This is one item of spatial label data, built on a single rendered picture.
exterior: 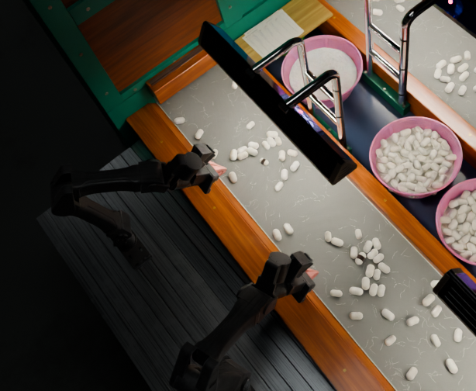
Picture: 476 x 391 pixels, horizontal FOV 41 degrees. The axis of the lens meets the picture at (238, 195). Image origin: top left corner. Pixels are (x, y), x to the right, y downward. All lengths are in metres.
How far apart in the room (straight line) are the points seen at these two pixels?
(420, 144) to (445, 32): 0.43
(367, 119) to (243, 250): 0.61
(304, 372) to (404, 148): 0.74
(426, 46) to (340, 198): 0.60
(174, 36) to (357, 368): 1.16
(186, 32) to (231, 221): 0.64
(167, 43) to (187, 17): 0.10
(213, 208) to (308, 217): 0.29
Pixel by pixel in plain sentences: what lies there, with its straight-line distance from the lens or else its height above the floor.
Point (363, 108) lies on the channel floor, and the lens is 2.17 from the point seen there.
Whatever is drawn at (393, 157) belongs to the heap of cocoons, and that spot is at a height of 0.74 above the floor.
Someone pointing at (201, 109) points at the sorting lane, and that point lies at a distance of 2.19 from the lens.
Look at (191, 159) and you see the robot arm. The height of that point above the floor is 1.04.
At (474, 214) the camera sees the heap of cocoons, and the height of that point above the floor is 0.74.
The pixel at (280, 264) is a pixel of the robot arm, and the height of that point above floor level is 1.02.
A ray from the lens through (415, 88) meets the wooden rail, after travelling 2.11.
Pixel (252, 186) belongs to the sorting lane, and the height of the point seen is 0.74.
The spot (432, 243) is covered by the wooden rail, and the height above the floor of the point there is 0.77.
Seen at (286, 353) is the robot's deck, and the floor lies 0.67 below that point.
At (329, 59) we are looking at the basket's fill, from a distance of 2.22.
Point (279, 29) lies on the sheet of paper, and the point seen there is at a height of 0.78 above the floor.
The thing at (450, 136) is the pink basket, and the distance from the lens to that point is 2.03.
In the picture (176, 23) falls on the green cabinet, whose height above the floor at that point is 0.98.
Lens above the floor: 2.49
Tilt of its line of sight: 61 degrees down
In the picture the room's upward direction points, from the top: 25 degrees counter-clockwise
